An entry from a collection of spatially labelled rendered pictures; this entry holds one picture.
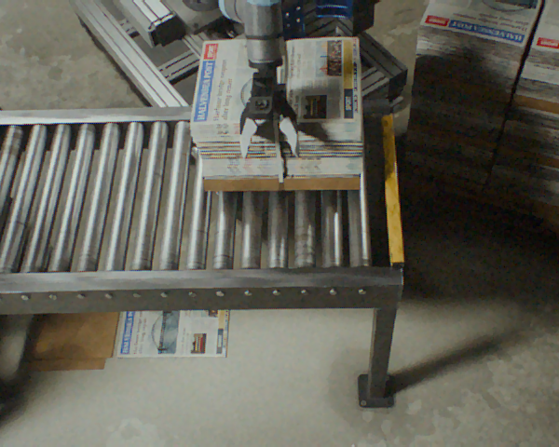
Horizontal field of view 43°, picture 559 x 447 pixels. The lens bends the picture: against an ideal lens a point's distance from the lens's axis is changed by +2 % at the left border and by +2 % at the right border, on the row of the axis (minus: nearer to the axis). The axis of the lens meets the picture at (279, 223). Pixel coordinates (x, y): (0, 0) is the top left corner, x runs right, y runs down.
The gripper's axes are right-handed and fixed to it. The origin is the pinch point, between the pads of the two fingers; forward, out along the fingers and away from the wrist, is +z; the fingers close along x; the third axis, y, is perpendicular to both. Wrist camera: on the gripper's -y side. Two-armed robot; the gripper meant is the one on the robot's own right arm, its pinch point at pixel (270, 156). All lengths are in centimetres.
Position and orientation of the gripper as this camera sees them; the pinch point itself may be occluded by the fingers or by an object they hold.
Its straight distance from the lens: 148.4
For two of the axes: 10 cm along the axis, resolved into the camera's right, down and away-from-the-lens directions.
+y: 0.8, -4.2, 9.1
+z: 0.5, 9.1, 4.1
